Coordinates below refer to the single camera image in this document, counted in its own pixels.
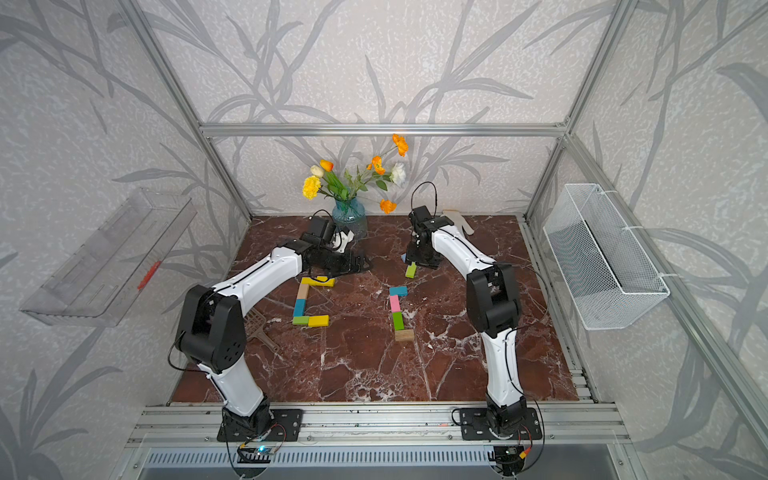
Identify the dark teal block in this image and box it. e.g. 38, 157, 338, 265
389, 286, 408, 297

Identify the pink block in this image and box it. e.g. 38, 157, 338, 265
389, 295, 401, 313

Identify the brown wooden block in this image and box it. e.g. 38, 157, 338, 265
395, 329, 415, 342

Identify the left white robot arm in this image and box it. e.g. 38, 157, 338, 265
174, 216, 370, 436

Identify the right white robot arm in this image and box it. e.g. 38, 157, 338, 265
406, 206, 527, 438

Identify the white work glove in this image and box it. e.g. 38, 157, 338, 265
443, 209, 474, 236

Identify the blue glass vase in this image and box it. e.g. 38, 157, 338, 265
332, 198, 368, 240

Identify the artificial flower bouquet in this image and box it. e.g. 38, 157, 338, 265
302, 134, 409, 214

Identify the left green-lit circuit board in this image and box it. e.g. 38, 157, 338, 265
236, 444, 281, 464

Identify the right circuit board with connector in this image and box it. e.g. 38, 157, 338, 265
488, 446, 536, 479

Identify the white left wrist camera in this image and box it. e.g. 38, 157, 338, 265
331, 229, 354, 253

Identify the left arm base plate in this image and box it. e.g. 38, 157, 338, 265
217, 408, 303, 443

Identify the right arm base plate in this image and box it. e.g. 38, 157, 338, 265
456, 408, 543, 441

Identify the white wire mesh basket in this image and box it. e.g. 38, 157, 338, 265
543, 183, 670, 331

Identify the clear plastic wall shelf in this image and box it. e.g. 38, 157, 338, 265
20, 188, 197, 327

